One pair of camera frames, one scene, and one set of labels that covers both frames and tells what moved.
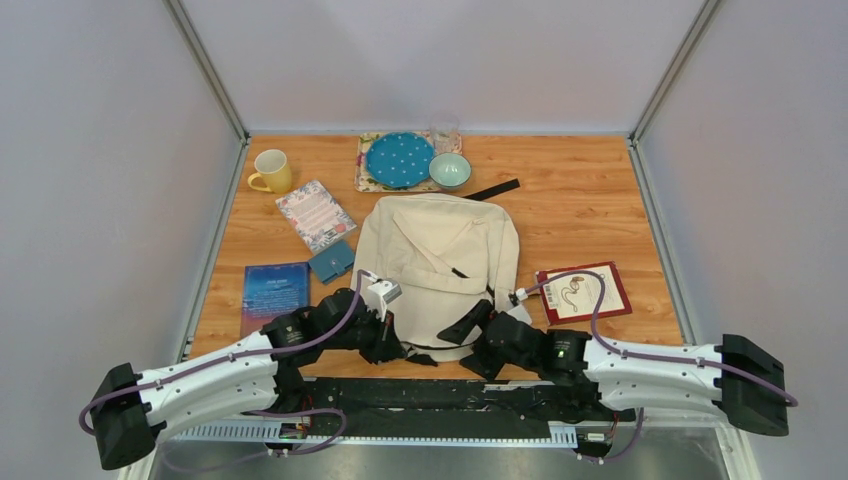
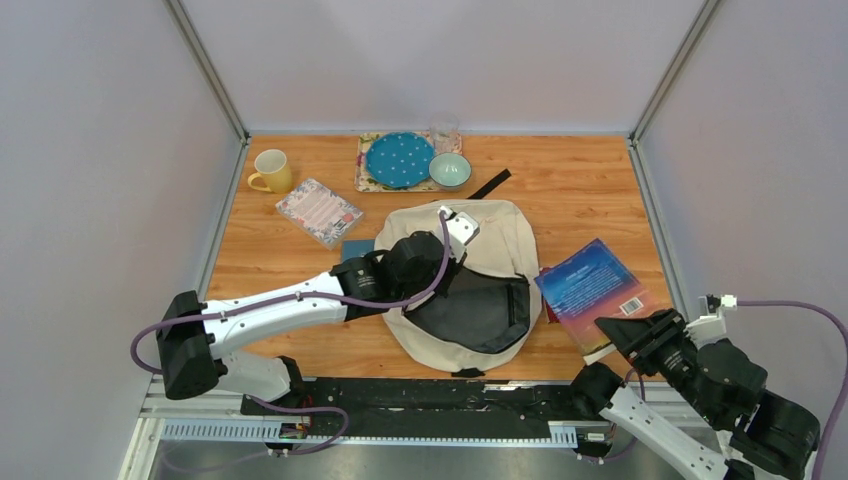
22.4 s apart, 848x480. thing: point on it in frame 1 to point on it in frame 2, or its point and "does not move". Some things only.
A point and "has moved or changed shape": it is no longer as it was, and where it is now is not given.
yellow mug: (274, 168) does not move
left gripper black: (386, 340) to (453, 268)
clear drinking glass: (446, 132) does not move
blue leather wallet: (332, 262) to (356, 248)
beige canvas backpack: (432, 260) has moved or changed shape
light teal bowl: (449, 170) does not move
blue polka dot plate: (400, 159) does not move
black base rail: (452, 407) does not move
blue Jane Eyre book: (271, 291) to (594, 284)
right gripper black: (479, 316) to (629, 333)
